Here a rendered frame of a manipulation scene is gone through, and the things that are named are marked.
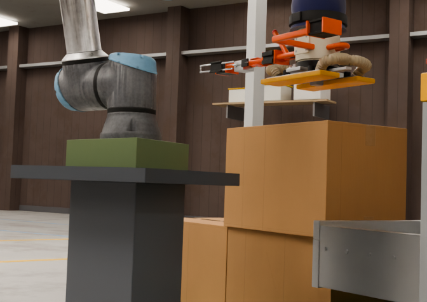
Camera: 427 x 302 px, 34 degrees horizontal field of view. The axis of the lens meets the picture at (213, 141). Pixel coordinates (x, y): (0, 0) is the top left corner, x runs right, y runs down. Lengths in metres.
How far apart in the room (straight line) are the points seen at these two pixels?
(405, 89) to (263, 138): 8.47
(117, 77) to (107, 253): 0.53
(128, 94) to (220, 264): 1.05
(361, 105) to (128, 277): 9.73
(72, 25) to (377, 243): 1.14
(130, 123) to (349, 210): 0.84
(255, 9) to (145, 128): 4.13
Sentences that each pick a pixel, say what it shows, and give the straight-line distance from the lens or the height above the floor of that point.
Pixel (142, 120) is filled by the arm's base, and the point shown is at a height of 0.90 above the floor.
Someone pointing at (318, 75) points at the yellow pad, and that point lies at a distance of 2.57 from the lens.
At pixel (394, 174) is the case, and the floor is 0.77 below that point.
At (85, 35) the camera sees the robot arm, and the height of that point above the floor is 1.16.
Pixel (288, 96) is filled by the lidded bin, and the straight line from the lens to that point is 11.61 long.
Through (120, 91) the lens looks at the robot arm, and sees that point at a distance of 2.14.
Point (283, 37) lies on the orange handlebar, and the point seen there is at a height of 1.24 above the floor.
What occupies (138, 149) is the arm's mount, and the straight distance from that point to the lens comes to 2.01.
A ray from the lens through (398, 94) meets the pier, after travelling 11.10.
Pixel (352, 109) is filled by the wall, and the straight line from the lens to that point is 11.61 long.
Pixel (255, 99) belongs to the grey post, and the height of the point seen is 1.45.
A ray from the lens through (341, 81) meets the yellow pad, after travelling 2.75.
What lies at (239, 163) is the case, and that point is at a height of 0.80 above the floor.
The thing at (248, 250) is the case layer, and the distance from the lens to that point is 2.79.
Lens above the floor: 0.71
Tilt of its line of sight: 3 degrees up
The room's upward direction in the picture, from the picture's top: 2 degrees clockwise
